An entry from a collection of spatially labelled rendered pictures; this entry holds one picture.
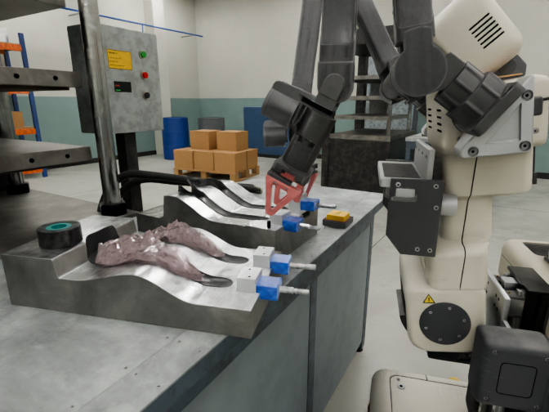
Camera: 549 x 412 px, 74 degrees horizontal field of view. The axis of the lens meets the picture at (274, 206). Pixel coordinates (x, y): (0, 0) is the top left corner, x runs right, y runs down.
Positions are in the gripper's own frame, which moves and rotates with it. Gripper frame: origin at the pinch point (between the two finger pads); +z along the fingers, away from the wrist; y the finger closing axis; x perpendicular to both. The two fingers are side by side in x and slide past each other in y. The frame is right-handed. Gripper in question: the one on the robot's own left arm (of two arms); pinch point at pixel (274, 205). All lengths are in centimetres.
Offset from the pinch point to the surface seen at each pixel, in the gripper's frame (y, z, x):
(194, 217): -22.4, 22.5, -20.5
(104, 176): -45, 38, -63
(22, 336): 23.3, 35.0, -26.6
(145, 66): -80, 3, -82
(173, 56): -791, 80, -448
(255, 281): 9.0, 11.2, 4.0
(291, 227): -19.0, 9.8, 4.6
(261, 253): -3.0, 11.8, 1.9
